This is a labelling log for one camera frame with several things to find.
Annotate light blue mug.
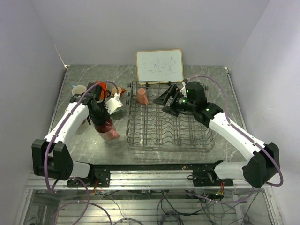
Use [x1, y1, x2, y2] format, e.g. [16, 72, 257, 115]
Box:
[71, 85, 87, 96]

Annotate small orange cup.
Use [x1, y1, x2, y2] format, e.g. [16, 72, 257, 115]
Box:
[111, 86, 126, 96]

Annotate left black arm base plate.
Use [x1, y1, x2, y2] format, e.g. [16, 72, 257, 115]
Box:
[61, 162, 111, 188]

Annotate salmon pink mug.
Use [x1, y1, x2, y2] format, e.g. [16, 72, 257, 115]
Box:
[136, 88, 149, 105]

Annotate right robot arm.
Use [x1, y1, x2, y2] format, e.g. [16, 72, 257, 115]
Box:
[153, 82, 280, 188]

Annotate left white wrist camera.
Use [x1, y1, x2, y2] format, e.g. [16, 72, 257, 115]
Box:
[105, 94, 123, 115]

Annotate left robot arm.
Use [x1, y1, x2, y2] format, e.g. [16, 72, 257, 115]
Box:
[31, 83, 123, 186]

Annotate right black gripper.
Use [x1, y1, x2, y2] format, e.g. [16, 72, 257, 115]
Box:
[153, 84, 196, 116]

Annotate tangled floor cables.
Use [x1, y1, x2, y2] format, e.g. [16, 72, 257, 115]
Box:
[82, 188, 258, 225]

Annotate grey wire dish rack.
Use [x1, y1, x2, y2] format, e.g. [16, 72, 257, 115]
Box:
[126, 81, 214, 152]

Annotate dusty pink mug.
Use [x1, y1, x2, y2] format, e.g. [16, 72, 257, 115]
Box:
[94, 119, 120, 140]

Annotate white whiteboard with wooden frame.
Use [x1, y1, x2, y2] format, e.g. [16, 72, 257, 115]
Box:
[136, 49, 184, 85]

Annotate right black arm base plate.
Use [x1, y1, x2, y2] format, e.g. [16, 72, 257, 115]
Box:
[186, 160, 233, 187]

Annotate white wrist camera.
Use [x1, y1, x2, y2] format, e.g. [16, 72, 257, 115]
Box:
[105, 94, 123, 115]
[180, 82, 187, 97]

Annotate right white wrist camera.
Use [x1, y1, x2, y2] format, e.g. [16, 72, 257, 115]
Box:
[180, 82, 187, 97]

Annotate large orange mug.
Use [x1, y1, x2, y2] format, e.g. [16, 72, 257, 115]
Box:
[94, 81, 111, 102]

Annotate aluminium frame rail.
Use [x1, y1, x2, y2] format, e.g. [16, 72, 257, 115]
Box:
[25, 169, 272, 191]

